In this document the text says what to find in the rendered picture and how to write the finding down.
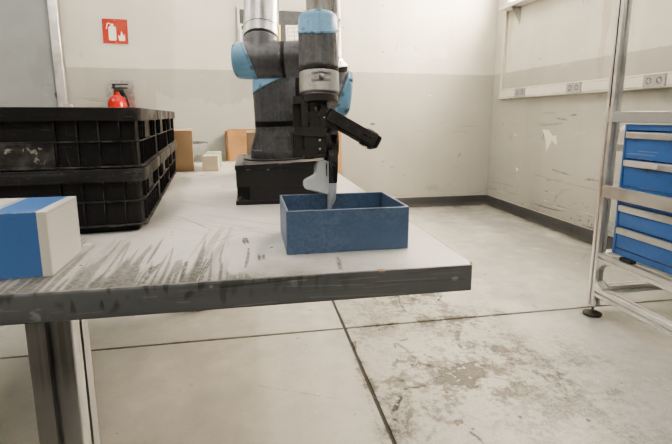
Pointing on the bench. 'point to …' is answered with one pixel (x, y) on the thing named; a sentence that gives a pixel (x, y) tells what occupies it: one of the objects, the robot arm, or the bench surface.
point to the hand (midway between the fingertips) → (332, 201)
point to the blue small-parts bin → (343, 223)
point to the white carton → (37, 235)
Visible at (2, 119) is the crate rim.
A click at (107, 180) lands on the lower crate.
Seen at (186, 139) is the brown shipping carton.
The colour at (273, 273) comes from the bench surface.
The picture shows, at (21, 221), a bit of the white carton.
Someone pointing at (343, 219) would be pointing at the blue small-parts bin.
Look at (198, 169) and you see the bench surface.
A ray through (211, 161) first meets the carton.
